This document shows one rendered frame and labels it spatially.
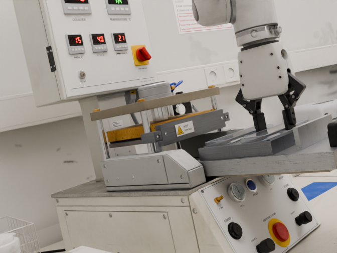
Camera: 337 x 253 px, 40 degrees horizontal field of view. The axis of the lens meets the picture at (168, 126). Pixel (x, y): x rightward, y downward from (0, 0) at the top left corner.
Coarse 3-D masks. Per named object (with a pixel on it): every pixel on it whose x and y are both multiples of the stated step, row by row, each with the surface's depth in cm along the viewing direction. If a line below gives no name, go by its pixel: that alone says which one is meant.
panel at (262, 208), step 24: (216, 192) 89; (264, 192) 98; (288, 192) 103; (216, 216) 86; (240, 216) 90; (264, 216) 94; (288, 216) 99; (312, 216) 104; (240, 240) 86; (288, 240) 94
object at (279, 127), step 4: (296, 120) 97; (300, 120) 95; (280, 124) 95; (268, 128) 93; (272, 128) 92; (276, 128) 90; (280, 128) 89; (260, 132) 89; (264, 132) 87; (268, 132) 86; (272, 132) 85; (248, 136) 86; (252, 136) 85; (256, 136) 84
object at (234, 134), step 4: (268, 124) 101; (248, 128) 103; (252, 128) 101; (236, 132) 99; (240, 132) 97; (244, 132) 96; (248, 132) 94; (224, 136) 96; (228, 136) 94; (232, 136) 92; (236, 136) 91; (212, 140) 93; (216, 140) 91; (220, 140) 90; (224, 140) 88
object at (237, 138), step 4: (272, 124) 101; (252, 132) 94; (240, 136) 91; (244, 136) 92; (228, 140) 88; (232, 140) 89; (236, 140) 90; (208, 144) 91; (212, 144) 90; (216, 144) 89; (220, 144) 89; (224, 144) 88; (228, 144) 88
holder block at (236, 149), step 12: (288, 132) 87; (240, 144) 85; (252, 144) 83; (264, 144) 81; (276, 144) 82; (288, 144) 85; (204, 156) 91; (216, 156) 89; (228, 156) 87; (240, 156) 85; (252, 156) 83
